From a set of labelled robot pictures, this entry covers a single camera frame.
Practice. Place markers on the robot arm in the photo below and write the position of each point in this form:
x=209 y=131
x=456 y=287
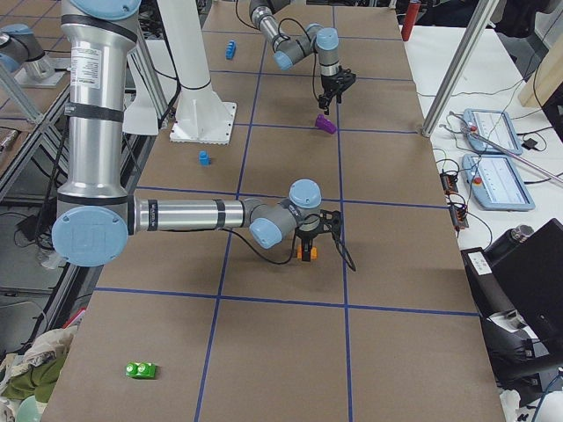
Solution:
x=132 y=176
x=316 y=39

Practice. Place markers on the orange trapezoid block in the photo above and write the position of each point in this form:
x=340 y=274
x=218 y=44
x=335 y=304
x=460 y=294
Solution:
x=307 y=255

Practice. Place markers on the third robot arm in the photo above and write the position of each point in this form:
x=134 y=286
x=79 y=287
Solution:
x=27 y=61

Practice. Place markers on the upper teach pendant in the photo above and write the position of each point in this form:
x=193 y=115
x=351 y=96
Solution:
x=495 y=126

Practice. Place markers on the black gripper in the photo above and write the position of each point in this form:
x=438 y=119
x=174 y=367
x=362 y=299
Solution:
x=331 y=83
x=306 y=236

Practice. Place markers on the purple trapezoid block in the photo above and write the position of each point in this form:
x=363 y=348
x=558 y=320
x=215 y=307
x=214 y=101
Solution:
x=324 y=124

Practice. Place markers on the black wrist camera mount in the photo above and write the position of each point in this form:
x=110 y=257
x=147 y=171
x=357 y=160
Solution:
x=330 y=223

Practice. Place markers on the white pedestal column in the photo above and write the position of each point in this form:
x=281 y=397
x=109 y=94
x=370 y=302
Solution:
x=183 y=31

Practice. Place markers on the green double stud block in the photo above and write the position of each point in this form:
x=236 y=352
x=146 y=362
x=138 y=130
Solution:
x=141 y=370

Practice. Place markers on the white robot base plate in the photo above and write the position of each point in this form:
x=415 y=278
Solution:
x=201 y=122

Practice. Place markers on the small blue block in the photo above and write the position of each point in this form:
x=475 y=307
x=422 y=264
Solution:
x=204 y=158

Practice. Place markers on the long blue block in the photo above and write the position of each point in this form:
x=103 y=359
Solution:
x=230 y=50

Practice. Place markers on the lower teach pendant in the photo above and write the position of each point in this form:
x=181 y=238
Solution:
x=495 y=183

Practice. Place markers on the red cylinder bottle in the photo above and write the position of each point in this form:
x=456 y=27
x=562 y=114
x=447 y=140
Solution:
x=410 y=19

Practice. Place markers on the teach pendant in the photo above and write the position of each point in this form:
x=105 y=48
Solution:
x=495 y=126
x=495 y=183

